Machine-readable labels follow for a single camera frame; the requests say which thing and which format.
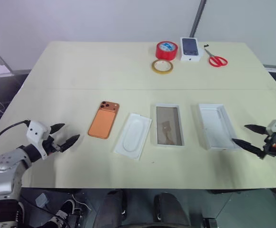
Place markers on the white box with brown inside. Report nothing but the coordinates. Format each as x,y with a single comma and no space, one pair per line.
169,126

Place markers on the black shoe with white laces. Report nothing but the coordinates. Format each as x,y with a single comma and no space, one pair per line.
63,212

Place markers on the grey slanted pole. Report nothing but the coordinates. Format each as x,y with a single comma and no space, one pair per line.
198,17

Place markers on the yellow clear tape roll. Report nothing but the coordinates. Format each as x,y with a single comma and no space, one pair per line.
154,67

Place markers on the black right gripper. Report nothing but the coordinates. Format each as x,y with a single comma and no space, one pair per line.
271,148

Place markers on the orange smartphone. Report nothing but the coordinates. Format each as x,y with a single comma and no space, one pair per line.
103,123

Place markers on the white plastic tray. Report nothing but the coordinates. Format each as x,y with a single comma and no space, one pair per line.
217,128

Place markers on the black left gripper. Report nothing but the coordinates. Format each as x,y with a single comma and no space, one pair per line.
53,146

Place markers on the red tape roll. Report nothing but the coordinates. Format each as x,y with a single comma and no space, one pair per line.
166,51

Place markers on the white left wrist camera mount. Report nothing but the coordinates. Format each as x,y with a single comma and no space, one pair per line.
36,131

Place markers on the white box with phone print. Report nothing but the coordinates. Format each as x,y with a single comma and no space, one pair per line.
190,48

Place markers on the white moulded tray insert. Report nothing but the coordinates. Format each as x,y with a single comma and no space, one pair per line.
132,136

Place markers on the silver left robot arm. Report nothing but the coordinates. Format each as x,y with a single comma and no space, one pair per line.
2,171

